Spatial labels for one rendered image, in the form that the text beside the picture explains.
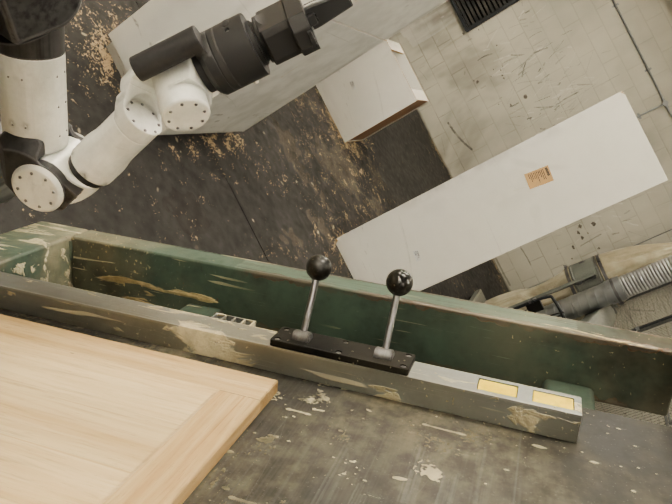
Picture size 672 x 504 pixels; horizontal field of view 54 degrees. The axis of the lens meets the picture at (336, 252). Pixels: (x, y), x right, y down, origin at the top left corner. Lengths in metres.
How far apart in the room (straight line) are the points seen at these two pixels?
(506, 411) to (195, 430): 0.39
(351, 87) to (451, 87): 3.24
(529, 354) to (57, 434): 0.70
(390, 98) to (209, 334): 4.78
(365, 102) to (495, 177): 1.79
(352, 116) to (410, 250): 1.70
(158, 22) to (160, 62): 2.51
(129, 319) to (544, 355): 0.65
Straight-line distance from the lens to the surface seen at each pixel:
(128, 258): 1.32
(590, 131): 4.24
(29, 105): 1.02
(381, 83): 5.67
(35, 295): 1.14
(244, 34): 0.90
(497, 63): 8.74
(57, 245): 1.36
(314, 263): 0.93
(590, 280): 6.35
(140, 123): 0.98
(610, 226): 8.74
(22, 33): 0.95
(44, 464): 0.77
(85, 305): 1.08
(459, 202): 4.34
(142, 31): 3.47
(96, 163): 1.02
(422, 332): 1.12
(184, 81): 0.91
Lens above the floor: 1.84
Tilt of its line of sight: 24 degrees down
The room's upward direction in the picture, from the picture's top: 63 degrees clockwise
